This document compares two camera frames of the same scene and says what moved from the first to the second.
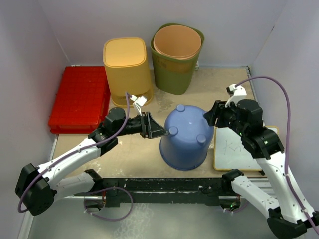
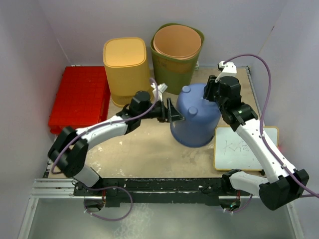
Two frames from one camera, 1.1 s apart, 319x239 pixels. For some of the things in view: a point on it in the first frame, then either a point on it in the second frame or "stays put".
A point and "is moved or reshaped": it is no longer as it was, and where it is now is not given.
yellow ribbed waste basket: (126, 63) stays put
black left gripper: (156, 130) to (173, 115)
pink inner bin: (177, 42) stays put
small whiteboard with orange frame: (230, 153) stays put
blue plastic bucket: (186, 147) is moved or reshaped
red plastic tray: (81, 100) stays put
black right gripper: (217, 111) to (210, 84)
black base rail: (116, 191) stays put
